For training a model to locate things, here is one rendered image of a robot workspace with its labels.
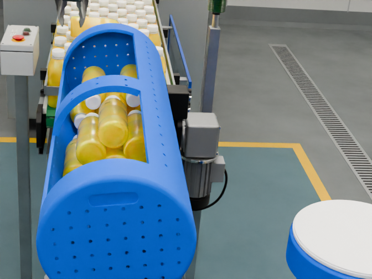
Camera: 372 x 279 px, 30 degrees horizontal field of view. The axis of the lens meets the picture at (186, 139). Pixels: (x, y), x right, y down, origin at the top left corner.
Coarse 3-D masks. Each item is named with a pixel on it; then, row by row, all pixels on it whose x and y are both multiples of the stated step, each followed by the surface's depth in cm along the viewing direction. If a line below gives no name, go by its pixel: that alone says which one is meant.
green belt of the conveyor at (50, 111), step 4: (48, 108) 219; (52, 108) 219; (48, 112) 218; (52, 112) 218; (48, 116) 217; (52, 116) 217; (48, 120) 217; (52, 120) 217; (48, 124) 218; (52, 124) 218
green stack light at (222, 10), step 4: (208, 0) 239; (212, 0) 237; (216, 0) 236; (220, 0) 237; (224, 0) 237; (208, 4) 239; (212, 4) 238; (216, 4) 237; (220, 4) 237; (224, 4) 238; (208, 8) 240; (212, 8) 238; (216, 8) 238; (220, 8) 238; (224, 8) 239; (216, 12) 238; (220, 12) 239
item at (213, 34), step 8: (208, 32) 246; (216, 32) 243; (208, 40) 245; (216, 40) 244; (208, 48) 245; (216, 48) 245; (208, 56) 247; (216, 56) 247; (208, 64) 248; (216, 64) 248; (208, 72) 249; (208, 80) 251; (208, 88) 252; (208, 96) 253; (208, 104) 255; (208, 112) 256; (200, 216) 277; (192, 264) 287; (192, 272) 289
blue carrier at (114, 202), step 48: (96, 48) 196; (144, 48) 184; (144, 96) 152; (48, 192) 139; (96, 192) 118; (144, 192) 119; (48, 240) 121; (96, 240) 122; (144, 240) 123; (192, 240) 124
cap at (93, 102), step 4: (92, 96) 178; (96, 96) 178; (88, 100) 178; (92, 100) 178; (96, 100) 178; (100, 100) 179; (88, 104) 178; (92, 104) 179; (96, 104) 179; (100, 104) 179; (92, 108) 179; (96, 108) 179
